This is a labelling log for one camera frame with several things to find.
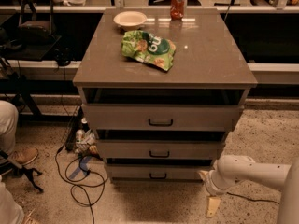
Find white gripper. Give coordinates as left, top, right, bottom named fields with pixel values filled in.
left=205, top=170, right=231, bottom=218

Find grey drawer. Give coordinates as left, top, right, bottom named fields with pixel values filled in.
left=105, top=164, right=210, bottom=181
left=82, top=104, right=243, bottom=132
left=97, top=141, right=224, bottom=160

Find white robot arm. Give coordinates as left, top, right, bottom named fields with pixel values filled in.
left=199, top=155, right=299, bottom=224

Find grey drawer cabinet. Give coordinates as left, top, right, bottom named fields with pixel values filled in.
left=73, top=7, right=257, bottom=169

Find blue tape cross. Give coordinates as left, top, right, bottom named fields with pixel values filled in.
left=68, top=156, right=92, bottom=180

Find pile of cans and trash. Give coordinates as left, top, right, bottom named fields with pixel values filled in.
left=74, top=117, right=98, bottom=155

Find green chip bag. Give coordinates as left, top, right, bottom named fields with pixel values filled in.
left=121, top=30, right=176, bottom=72

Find brown shoe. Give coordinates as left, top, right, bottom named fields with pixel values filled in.
left=10, top=147, right=38, bottom=165

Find white bowl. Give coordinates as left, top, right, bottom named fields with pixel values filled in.
left=113, top=11, right=147, bottom=31

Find orange soda can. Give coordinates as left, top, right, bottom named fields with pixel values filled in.
left=170, top=0, right=185, bottom=21

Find black headphones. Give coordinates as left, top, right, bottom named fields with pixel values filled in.
left=54, top=48, right=72, bottom=67

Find black tripod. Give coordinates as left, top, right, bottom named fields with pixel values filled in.
left=0, top=149, right=44, bottom=193

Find person's leg in white trousers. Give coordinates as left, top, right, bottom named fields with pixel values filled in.
left=0, top=101, right=19, bottom=159

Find black bag on shelf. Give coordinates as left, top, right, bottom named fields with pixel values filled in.
left=18, top=0, right=55, bottom=45

